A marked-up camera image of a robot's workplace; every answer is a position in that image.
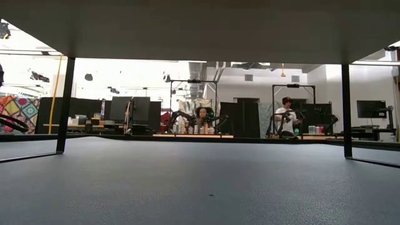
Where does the light wooden board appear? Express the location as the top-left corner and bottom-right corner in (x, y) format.
(0, 0), (400, 169)

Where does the black desk monitor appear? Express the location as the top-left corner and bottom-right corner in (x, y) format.
(108, 96), (134, 123)
(132, 96), (151, 123)

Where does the yellow cable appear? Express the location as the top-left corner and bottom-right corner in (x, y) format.
(48, 54), (63, 135)

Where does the person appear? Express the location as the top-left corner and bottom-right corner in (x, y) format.
(195, 106), (215, 134)
(274, 96), (303, 138)

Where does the blue table mat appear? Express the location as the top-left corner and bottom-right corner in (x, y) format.
(0, 136), (400, 225)

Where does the black wall monitor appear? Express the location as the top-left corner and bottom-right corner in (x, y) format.
(356, 99), (388, 119)

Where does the black curved cable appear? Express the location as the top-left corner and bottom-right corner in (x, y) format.
(0, 112), (31, 134)

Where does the black camera frame rig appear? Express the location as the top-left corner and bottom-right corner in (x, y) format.
(169, 79), (219, 126)
(271, 83), (316, 106)

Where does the colourful patchwork quilt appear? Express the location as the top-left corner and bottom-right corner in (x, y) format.
(0, 94), (41, 135)

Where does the black ceiling lamp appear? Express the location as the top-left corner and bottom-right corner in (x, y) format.
(0, 21), (12, 40)

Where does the background wooden table top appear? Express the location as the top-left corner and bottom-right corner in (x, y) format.
(152, 133), (234, 139)

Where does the silver ventilation duct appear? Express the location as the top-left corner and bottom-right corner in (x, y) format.
(187, 61), (208, 98)

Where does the black metal table frame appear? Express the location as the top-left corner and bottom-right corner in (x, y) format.
(0, 132), (400, 153)

